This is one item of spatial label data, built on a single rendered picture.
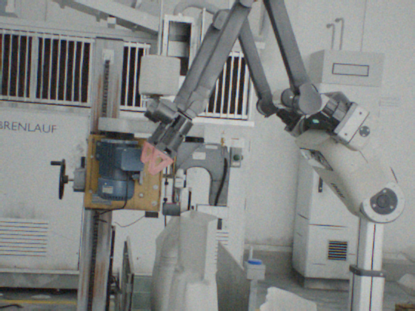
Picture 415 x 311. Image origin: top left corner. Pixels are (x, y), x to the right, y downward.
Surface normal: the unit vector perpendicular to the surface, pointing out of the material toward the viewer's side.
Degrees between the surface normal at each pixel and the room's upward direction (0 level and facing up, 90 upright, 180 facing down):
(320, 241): 90
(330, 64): 90
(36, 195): 91
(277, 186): 90
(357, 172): 115
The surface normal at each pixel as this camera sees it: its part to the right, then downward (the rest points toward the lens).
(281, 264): 0.13, 0.06
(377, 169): 0.43, 0.50
